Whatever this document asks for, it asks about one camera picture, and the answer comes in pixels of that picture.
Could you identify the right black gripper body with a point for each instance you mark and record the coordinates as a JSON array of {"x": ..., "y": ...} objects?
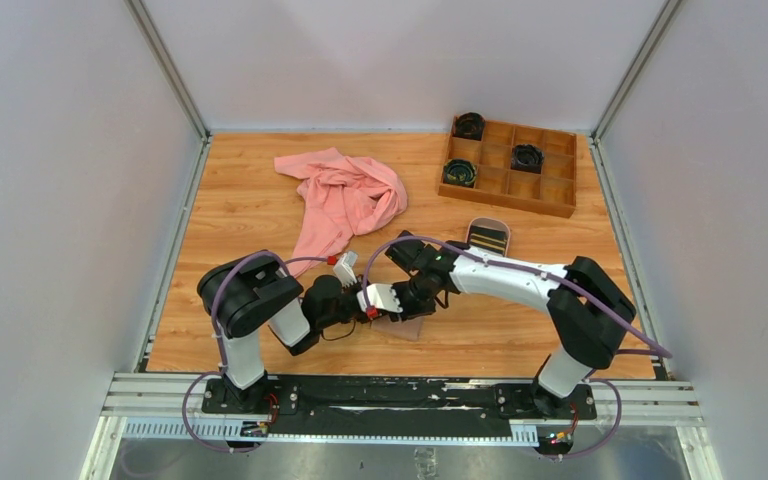
[{"x": 416, "y": 300}]

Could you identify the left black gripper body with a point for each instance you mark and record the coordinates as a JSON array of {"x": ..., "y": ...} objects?
[{"x": 348, "y": 308}]

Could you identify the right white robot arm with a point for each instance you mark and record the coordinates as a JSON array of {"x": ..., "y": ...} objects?
[{"x": 590, "y": 313}]

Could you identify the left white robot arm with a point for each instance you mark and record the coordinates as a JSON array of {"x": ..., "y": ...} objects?
[{"x": 256, "y": 291}]

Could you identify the pink oval card tray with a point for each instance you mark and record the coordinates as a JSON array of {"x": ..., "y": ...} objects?
[{"x": 490, "y": 223}]

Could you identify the black striped card in tray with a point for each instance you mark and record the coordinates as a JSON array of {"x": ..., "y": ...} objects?
[{"x": 489, "y": 239}]

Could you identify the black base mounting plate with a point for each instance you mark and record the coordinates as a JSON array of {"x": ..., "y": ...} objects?
[{"x": 397, "y": 409}]

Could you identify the black coil bottom left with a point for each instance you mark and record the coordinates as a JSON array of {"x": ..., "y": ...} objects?
[{"x": 459, "y": 172}]

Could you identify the black coil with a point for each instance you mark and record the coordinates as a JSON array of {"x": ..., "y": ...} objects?
[
  {"x": 469, "y": 126},
  {"x": 459, "y": 172},
  {"x": 527, "y": 158}
]

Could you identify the pink cloth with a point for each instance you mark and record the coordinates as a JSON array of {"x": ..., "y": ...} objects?
[{"x": 344, "y": 197}]

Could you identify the wooden compartment tray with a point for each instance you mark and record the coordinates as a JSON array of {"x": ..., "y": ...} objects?
[{"x": 552, "y": 192}]

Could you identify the black coil middle right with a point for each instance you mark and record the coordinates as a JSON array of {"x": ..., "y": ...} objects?
[{"x": 527, "y": 158}]

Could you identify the black coil top left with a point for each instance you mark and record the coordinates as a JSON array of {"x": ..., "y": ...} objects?
[{"x": 469, "y": 126}]

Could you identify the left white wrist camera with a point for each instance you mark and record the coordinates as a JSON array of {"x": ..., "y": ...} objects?
[{"x": 343, "y": 269}]

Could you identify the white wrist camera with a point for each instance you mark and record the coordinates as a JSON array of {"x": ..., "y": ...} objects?
[
  {"x": 343, "y": 269},
  {"x": 379, "y": 299}
]

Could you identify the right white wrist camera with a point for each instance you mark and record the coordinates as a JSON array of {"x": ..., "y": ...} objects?
[{"x": 379, "y": 299}]

